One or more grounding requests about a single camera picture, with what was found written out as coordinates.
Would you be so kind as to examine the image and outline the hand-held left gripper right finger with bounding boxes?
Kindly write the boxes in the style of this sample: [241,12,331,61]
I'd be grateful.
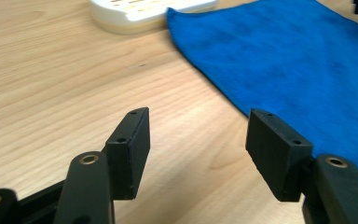
[245,108,358,224]

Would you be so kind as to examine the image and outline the blue cloth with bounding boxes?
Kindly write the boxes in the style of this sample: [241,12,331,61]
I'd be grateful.
[165,0,358,179]

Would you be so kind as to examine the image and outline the white slotted plastic tray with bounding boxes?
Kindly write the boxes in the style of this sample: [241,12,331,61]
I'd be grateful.
[88,0,219,35]

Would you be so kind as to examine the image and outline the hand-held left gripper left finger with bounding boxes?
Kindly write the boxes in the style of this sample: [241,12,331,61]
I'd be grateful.
[53,106,151,224]

